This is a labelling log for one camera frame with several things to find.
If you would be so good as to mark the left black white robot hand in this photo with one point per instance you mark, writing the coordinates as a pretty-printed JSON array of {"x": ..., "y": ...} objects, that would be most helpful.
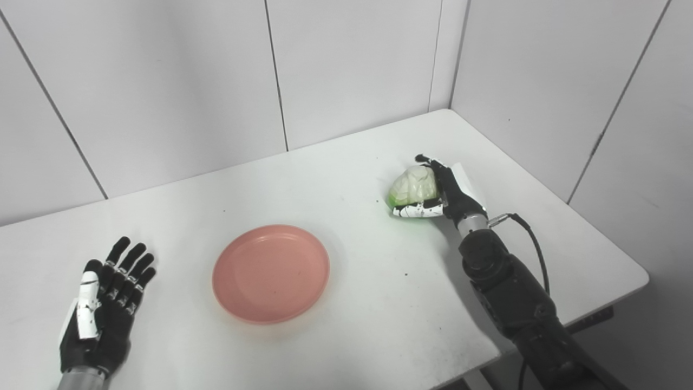
[{"x": 105, "y": 309}]

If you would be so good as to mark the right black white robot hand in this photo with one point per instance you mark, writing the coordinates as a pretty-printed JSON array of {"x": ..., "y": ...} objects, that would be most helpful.
[{"x": 449, "y": 192}]

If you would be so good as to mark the green white toy cabbage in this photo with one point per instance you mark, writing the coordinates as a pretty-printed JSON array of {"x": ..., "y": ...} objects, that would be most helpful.
[{"x": 414, "y": 187}]

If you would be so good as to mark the pink round plate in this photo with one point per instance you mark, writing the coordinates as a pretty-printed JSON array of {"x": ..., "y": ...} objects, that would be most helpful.
[{"x": 270, "y": 273}]

